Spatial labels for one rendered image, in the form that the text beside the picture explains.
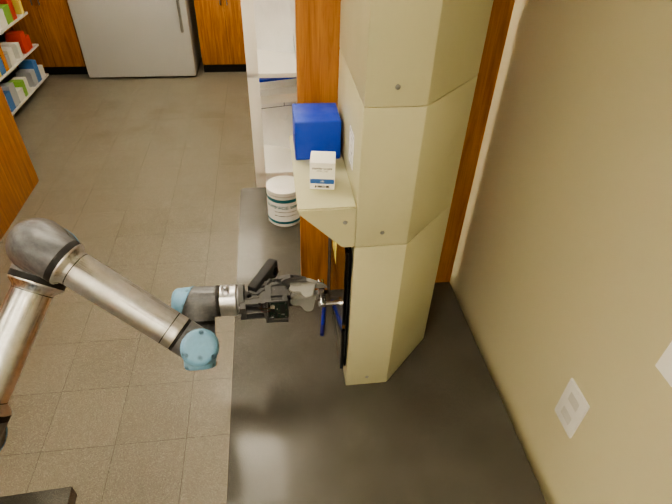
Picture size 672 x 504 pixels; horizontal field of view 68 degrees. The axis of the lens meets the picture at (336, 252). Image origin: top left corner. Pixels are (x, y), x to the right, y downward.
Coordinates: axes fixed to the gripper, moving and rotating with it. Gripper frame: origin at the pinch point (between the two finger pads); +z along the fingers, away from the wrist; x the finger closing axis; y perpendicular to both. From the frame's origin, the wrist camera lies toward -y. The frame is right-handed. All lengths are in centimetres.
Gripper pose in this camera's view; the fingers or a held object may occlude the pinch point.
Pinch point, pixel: (321, 288)
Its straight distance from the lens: 123.7
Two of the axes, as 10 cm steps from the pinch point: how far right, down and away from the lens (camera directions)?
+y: 1.2, 6.3, -7.7
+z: 9.9, -0.6, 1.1
